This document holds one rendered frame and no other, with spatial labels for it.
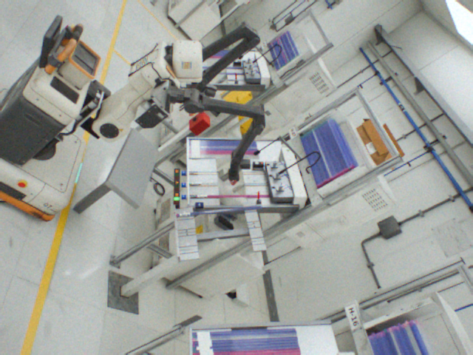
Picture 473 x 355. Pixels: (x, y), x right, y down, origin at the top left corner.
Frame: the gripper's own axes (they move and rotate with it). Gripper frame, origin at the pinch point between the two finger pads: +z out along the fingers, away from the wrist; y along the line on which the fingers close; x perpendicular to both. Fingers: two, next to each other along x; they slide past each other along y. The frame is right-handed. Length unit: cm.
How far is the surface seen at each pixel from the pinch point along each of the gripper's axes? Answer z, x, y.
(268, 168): -4.5, -24.8, 9.2
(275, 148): 2, -35, 39
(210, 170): 0.5, 14.6, 13.7
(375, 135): -16, -104, 31
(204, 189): 0.3, 19.2, -4.7
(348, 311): -7, -48, -96
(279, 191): -4.9, -28.8, -12.0
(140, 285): 43, 61, -47
